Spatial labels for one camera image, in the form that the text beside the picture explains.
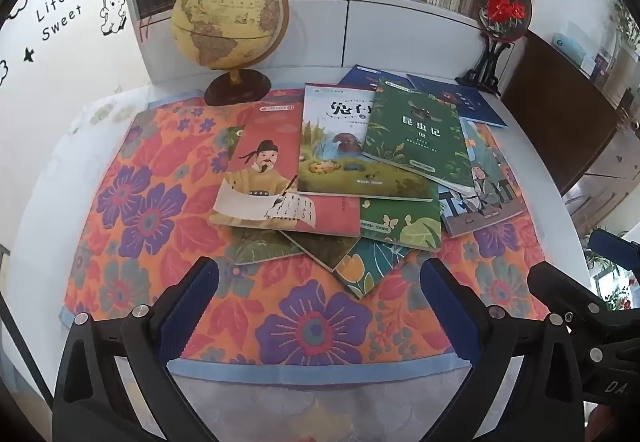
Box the red poet picture book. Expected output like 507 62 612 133
209 103 362 238

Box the brown wooden cabinet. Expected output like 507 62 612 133
500 29 640 233

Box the antique yellow globe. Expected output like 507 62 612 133
170 0 291 107

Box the wall decal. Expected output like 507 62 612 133
0 0 131 88

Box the teal leafy book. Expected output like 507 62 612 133
332 239 416 300

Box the blue eagle book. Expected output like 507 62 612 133
339 64 408 93

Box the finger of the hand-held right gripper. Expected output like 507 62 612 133
527 262 640 353
589 228 640 269

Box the round embroidered fan on stand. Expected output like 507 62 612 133
456 0 533 95

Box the dark blue paperback book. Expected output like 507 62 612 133
406 73 508 129

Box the light blue box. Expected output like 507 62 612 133
551 33 591 73

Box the floral orange quilted mat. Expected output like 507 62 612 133
60 89 551 378

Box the dark green beetle book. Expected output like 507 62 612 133
361 79 476 190

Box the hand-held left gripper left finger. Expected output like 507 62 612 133
52 256 221 442

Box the grey blue scholar book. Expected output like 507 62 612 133
437 119 526 238

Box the potted plant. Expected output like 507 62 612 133
612 0 640 58

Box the plain olive book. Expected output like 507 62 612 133
280 229 358 273

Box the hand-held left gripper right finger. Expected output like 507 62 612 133
419 257 588 442

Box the green leafy book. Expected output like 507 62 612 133
357 197 443 252

